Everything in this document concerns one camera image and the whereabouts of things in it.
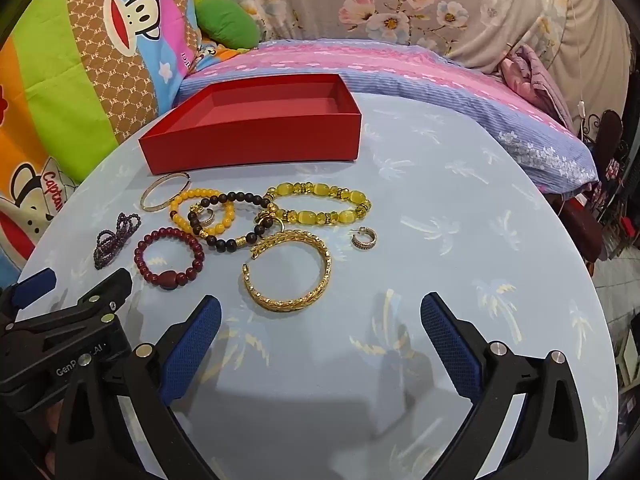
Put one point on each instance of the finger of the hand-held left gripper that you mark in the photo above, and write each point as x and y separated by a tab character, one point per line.
107	292
32	287

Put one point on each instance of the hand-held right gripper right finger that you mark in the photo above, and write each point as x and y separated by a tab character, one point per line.
450	347

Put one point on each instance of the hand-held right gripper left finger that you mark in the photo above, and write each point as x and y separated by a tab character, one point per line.
192	347

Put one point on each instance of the thin gold bangle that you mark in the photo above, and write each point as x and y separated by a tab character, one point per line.
143	201

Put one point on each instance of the gold hoop earring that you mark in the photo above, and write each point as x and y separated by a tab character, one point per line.
362	246

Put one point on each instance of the wide gold cuff bangle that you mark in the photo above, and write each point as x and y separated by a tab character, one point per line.
325	265

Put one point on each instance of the red cardboard box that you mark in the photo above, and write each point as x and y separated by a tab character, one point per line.
250	142

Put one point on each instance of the person's left hand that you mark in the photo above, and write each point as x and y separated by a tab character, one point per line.
51	430

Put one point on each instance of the cartoon monkey printed blanket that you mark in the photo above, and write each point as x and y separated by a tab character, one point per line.
75	85

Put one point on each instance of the dark metal chair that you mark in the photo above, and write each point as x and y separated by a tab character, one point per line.
607	160

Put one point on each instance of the pink and blue striped bedsheet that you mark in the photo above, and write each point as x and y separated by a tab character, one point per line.
425	75

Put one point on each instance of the pink crumpled cloth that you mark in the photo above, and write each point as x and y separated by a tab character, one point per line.
537	85

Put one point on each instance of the green pillow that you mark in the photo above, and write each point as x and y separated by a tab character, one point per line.
227	22

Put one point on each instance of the grey floral duvet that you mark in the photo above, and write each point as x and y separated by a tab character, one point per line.
400	0

